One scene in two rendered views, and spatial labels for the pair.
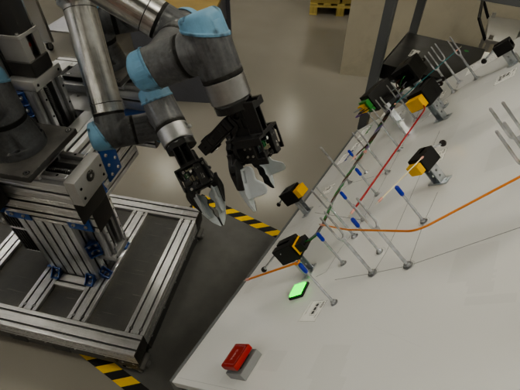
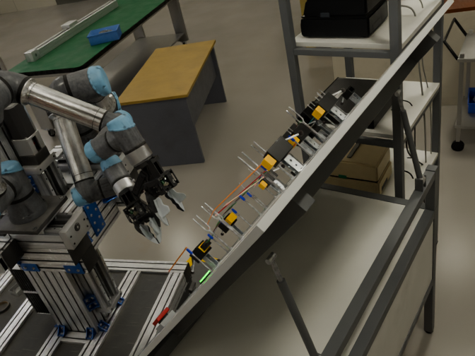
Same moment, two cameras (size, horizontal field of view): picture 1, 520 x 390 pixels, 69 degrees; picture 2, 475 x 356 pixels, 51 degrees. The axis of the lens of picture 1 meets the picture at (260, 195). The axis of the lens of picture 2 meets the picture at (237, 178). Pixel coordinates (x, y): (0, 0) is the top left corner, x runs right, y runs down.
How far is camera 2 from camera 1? 0.89 m
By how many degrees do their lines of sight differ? 15
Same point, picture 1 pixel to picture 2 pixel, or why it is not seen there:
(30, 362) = not seen: outside the picture
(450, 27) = not seen: hidden behind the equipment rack
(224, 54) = (131, 137)
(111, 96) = (85, 169)
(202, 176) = (140, 210)
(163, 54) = (101, 142)
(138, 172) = (136, 238)
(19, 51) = (27, 148)
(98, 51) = (75, 142)
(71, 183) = (63, 232)
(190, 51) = (114, 138)
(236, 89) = (141, 154)
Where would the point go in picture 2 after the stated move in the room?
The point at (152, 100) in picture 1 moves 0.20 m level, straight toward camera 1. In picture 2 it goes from (107, 167) to (111, 197)
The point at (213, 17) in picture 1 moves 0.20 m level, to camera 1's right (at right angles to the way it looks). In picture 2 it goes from (122, 120) to (187, 109)
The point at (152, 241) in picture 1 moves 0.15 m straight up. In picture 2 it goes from (145, 296) to (136, 277)
